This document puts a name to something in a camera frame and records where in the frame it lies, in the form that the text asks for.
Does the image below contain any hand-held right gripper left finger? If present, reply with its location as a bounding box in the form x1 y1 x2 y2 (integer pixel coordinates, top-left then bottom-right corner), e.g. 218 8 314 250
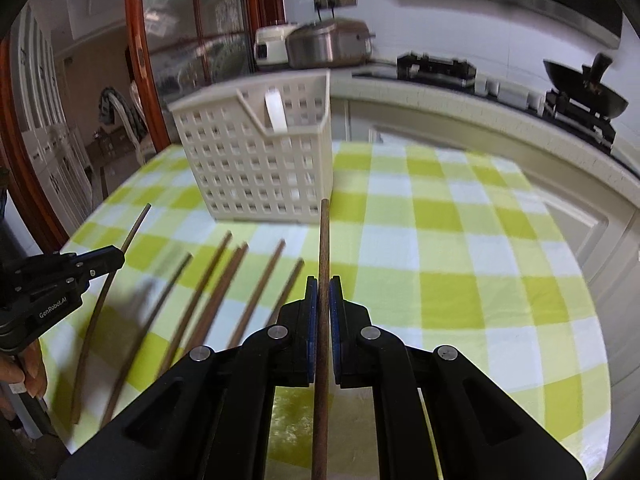
54 275 320 480

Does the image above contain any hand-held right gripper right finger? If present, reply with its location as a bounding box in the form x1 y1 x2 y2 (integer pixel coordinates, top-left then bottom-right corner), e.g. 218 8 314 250
329 275 587 480

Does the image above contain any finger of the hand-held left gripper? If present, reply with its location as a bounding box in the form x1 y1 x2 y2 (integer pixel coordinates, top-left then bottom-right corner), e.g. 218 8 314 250
10 246 126 307

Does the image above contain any brown wooden chopstick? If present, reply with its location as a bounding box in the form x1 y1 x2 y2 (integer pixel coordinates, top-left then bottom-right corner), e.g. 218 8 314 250
162 231 233 373
192 242 249 348
227 239 286 348
265 258 305 328
311 199 331 480
70 203 152 423
100 253 193 428

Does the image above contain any white plastic utensil basket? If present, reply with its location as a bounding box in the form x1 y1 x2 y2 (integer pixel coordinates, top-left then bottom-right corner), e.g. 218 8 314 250
169 69 335 225

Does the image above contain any person's left hand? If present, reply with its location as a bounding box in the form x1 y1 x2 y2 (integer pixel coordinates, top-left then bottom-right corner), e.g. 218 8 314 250
0 339 49 402

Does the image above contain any white wooden dining chair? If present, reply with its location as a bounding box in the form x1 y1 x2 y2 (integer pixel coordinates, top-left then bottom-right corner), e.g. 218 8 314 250
100 87 157 166

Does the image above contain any white panelled cabinet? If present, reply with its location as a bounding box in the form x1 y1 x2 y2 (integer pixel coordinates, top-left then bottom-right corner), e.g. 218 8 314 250
10 5 93 231

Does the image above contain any dark patterned cloth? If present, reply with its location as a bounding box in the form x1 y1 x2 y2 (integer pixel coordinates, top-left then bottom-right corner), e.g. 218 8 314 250
97 87 148 146

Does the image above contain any red framed glass sliding door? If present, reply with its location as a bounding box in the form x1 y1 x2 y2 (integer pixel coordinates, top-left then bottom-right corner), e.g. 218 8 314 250
125 0 286 153

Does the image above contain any white plastic spoon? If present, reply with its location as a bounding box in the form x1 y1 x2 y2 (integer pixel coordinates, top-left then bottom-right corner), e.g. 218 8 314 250
264 88 289 134

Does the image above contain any white base kitchen cabinet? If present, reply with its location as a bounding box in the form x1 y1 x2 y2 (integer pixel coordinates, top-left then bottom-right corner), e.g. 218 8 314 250
327 67 640 321

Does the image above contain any black glass gas cooktop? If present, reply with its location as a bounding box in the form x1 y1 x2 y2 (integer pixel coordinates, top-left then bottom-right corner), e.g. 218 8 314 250
352 60 621 158

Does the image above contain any white rice cooker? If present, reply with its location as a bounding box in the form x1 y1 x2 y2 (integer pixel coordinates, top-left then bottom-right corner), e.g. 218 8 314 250
254 22 300 68

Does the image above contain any black burner pan support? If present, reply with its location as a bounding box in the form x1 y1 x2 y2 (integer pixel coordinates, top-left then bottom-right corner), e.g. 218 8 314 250
544 89 618 156
396 51 476 93

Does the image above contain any silver rice cooker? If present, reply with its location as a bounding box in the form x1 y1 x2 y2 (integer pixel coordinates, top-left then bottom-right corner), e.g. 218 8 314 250
285 17 376 70

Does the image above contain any black wok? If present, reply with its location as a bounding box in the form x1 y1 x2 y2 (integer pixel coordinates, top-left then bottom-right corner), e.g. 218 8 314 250
542 52 630 120

